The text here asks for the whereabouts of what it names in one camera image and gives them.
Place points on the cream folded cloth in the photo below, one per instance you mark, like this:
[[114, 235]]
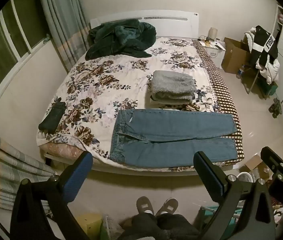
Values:
[[156, 101]]

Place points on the clear water bottle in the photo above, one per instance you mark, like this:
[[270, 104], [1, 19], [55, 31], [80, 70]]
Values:
[[240, 72]]

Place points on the pink mattress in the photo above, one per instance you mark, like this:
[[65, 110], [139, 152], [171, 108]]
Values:
[[59, 151]]

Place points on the floral bed blanket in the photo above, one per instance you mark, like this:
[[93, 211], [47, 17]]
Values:
[[101, 80]]

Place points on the green shoes pair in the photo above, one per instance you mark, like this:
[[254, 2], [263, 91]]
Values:
[[276, 107]]

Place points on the large cardboard box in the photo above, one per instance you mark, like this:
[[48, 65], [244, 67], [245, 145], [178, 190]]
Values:
[[232, 55]]

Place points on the teal plastic rack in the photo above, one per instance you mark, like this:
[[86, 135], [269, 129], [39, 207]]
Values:
[[207, 213]]

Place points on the black folded cloth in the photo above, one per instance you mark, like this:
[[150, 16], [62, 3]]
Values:
[[52, 117]]

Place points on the grey folded fleece blanket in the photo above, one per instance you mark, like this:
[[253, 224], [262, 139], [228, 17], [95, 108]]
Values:
[[172, 82]]

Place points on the yellow box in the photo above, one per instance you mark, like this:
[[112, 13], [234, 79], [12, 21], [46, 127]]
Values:
[[89, 226]]

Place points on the white framed window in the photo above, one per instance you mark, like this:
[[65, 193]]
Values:
[[11, 42]]

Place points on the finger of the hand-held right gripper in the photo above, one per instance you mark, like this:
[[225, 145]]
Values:
[[272, 158]]

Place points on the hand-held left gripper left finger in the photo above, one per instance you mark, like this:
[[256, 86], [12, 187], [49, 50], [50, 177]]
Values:
[[77, 180]]

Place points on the wooden chair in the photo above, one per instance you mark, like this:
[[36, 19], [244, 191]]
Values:
[[250, 80]]

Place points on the green striped curtain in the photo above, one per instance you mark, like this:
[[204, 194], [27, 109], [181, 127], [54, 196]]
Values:
[[61, 22], [4, 165]]

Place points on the person's leg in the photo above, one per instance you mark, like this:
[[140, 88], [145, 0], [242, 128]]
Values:
[[141, 227], [176, 227]]

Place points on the small cardboard box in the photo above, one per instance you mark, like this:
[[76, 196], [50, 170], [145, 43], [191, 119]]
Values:
[[255, 166]]

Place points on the clear plastic bag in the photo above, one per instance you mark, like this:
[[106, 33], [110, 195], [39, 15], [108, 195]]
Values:
[[111, 230]]

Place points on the white bed headboard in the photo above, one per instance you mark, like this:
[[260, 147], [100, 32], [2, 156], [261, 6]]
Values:
[[171, 23]]

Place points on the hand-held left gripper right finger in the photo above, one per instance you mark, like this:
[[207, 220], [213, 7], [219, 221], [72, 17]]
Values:
[[207, 178]]

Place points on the dark green fleece coat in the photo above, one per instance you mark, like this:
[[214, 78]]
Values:
[[121, 38]]

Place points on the grey slipper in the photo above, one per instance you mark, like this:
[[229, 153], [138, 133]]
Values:
[[145, 205], [167, 206]]

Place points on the person's left leg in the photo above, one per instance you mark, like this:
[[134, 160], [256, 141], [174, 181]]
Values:
[[141, 227]]

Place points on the person's right leg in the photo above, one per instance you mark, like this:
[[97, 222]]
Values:
[[176, 227]]

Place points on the beige table lamp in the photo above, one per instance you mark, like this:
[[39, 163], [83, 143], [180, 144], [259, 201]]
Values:
[[213, 33]]

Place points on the black and white jacket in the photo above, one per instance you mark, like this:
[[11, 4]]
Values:
[[265, 45]]

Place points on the white nightstand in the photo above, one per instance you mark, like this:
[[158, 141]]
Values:
[[215, 52]]

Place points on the blue jeans pants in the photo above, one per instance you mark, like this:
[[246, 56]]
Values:
[[171, 135]]

